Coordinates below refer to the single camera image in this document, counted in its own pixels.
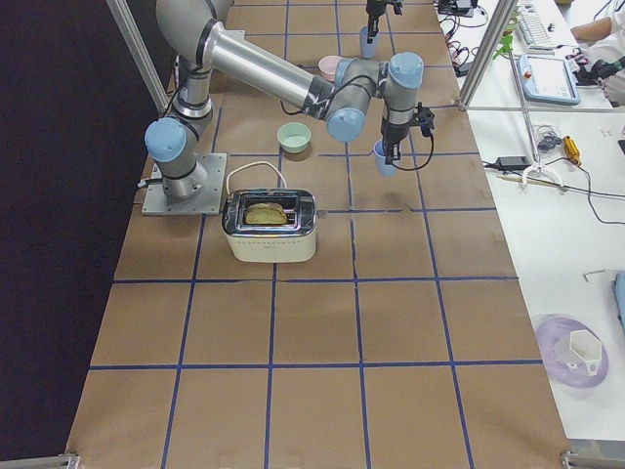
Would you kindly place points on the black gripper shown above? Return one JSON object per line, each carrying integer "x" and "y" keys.
{"x": 392, "y": 134}

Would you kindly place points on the light blue cup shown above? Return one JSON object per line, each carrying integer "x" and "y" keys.
{"x": 367, "y": 44}
{"x": 383, "y": 168}

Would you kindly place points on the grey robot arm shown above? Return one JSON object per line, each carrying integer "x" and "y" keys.
{"x": 197, "y": 34}
{"x": 375, "y": 9}

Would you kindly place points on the pink bowl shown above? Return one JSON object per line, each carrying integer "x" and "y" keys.
{"x": 327, "y": 67}

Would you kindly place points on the mint green bowl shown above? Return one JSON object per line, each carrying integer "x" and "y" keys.
{"x": 294, "y": 137}

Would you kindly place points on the green plastic clamp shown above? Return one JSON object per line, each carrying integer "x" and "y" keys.
{"x": 505, "y": 47}

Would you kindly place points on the black power adapter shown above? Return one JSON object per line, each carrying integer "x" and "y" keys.
{"x": 512, "y": 163}

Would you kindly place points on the white keyboard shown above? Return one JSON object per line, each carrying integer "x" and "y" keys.
{"x": 533, "y": 31}

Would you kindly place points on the teach pendant tablet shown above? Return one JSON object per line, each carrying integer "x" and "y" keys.
{"x": 547, "y": 80}

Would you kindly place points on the toast slice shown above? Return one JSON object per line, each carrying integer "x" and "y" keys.
{"x": 265, "y": 213}

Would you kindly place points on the cream toaster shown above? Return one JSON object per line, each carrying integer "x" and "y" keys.
{"x": 293, "y": 242}

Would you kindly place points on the purple plastic plate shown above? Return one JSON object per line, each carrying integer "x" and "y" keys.
{"x": 572, "y": 353}

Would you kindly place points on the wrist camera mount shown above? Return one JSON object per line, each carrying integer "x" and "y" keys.
{"x": 424, "y": 119}

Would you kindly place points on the aluminium frame post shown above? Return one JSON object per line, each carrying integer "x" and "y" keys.
{"x": 494, "y": 31}

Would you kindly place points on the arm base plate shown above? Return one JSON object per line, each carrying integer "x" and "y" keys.
{"x": 201, "y": 192}

